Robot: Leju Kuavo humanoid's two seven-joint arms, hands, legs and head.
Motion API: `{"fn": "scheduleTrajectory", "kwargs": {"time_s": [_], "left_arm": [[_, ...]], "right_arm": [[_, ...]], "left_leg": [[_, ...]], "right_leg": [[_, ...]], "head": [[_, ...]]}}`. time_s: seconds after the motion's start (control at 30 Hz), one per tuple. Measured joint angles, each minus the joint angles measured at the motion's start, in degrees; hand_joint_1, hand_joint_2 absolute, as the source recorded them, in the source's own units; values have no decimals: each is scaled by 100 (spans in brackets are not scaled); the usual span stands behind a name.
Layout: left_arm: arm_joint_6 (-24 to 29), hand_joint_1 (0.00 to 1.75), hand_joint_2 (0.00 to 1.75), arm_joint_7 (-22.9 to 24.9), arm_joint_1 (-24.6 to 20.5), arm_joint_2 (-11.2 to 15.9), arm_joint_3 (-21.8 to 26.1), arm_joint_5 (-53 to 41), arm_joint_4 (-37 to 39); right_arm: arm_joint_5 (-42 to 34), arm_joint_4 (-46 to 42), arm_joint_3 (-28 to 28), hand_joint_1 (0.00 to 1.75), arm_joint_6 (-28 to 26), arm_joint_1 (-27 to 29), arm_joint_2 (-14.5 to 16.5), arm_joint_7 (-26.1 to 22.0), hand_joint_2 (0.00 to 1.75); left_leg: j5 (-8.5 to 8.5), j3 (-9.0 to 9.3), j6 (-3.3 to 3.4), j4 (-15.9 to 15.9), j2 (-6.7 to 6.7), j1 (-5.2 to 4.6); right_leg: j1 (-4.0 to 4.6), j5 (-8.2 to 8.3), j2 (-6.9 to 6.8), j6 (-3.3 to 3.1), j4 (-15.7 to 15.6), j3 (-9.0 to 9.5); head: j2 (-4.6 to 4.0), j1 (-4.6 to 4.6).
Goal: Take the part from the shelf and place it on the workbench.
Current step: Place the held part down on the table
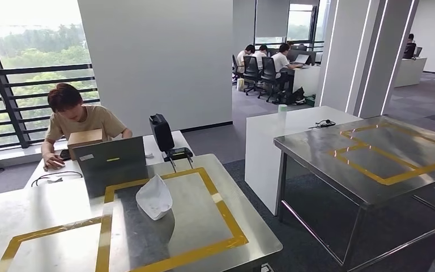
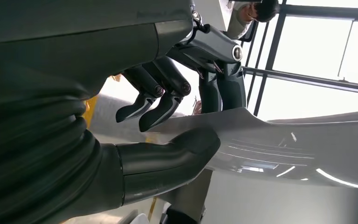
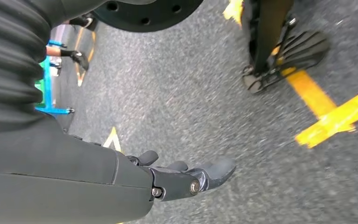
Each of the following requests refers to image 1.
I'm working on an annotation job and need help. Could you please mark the steel workbench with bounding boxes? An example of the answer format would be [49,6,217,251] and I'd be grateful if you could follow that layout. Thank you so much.
[0,153,284,272]
[272,115,435,272]

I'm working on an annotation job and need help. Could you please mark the black device on legs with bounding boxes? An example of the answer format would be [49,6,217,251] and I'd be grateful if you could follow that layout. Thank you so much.
[163,147,195,173]

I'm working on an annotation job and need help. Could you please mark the white plastic shell part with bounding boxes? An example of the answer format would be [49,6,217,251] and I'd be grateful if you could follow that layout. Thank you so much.
[135,173,173,222]

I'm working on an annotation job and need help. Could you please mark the black window railing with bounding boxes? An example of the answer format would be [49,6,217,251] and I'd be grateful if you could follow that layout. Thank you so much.
[0,3,101,153]

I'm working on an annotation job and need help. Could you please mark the black headset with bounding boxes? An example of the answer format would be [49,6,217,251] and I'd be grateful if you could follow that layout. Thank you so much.
[308,119,336,130]

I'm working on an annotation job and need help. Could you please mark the black hard case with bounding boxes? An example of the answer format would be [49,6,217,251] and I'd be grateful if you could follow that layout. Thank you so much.
[149,113,176,153]

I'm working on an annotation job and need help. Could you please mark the black cable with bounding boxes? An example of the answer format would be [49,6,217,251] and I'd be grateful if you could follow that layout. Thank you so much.
[31,171,84,188]

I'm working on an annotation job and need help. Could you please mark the cardboard box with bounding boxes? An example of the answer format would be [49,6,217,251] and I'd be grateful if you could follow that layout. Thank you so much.
[67,129,104,160]

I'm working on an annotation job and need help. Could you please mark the person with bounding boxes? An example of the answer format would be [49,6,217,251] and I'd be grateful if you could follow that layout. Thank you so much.
[236,44,257,74]
[402,33,417,60]
[253,45,269,70]
[271,42,304,95]
[40,83,134,172]

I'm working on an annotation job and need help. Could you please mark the black backpack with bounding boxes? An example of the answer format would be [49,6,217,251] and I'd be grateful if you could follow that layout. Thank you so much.
[277,87,306,106]

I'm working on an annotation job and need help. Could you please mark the yellow tape frame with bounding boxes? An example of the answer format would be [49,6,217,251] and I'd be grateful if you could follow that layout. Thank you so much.
[328,122,435,186]

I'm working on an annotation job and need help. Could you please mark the grey laptop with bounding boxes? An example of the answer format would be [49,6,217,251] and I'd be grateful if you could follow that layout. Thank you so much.
[71,135,150,198]

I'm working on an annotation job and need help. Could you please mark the black office chair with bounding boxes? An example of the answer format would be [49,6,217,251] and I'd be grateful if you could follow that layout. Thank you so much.
[241,55,263,96]
[258,56,284,103]
[232,54,242,85]

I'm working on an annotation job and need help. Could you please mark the white desk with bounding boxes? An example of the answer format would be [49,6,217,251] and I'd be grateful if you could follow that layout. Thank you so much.
[291,64,321,97]
[24,130,194,189]
[244,105,363,216]
[394,57,428,88]

